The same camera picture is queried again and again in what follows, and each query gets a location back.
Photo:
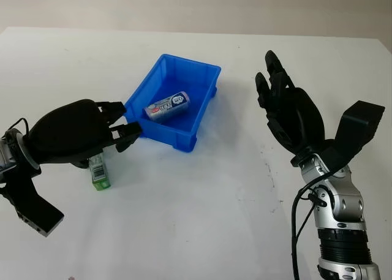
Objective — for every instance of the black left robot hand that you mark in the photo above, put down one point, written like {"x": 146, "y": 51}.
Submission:
{"x": 70, "y": 133}

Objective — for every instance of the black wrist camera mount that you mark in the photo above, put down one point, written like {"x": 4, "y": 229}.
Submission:
{"x": 355, "y": 127}
{"x": 33, "y": 206}

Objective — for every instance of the purple bag roll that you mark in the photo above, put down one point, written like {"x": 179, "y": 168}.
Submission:
{"x": 167, "y": 107}

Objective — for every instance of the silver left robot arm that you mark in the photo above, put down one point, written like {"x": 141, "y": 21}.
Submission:
{"x": 4, "y": 156}

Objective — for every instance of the green toothpaste box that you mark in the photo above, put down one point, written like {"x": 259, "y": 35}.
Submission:
{"x": 99, "y": 172}

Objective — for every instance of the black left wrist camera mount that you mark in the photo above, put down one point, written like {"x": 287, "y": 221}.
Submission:
{"x": 33, "y": 206}

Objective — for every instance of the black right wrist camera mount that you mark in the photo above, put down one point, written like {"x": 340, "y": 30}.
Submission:
{"x": 355, "y": 127}

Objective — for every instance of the blue plastic tray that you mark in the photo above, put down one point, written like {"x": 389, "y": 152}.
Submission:
{"x": 183, "y": 133}

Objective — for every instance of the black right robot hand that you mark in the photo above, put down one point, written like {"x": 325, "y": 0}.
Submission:
{"x": 297, "y": 120}

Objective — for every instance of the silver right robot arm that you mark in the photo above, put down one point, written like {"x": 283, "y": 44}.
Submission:
{"x": 343, "y": 218}

